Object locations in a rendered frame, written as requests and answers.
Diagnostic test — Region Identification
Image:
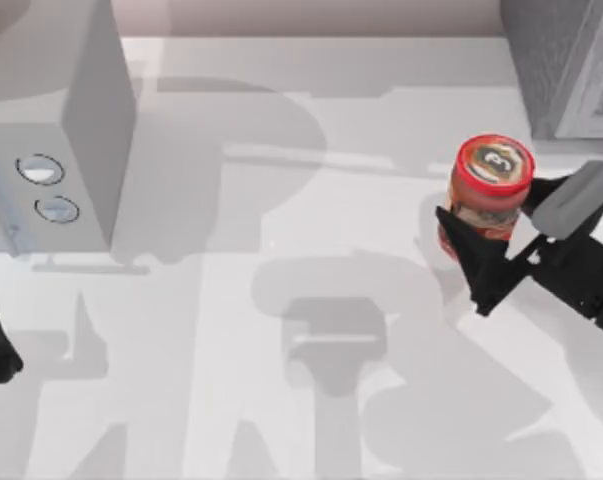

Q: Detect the red-lidded jar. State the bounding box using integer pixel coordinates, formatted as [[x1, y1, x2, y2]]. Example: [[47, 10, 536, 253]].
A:
[[437, 134, 536, 263]]

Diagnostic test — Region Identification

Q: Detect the pale microwave oven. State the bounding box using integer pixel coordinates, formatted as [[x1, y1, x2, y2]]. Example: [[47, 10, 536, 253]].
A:
[[0, 0, 137, 260]]

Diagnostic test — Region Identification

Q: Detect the small microwave knob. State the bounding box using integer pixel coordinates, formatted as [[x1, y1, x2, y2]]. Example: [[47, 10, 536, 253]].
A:
[[33, 195, 81, 223]]

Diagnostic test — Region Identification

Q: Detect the large microwave knob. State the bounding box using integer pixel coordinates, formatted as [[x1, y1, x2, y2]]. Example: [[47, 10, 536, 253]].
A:
[[15, 153, 66, 187]]

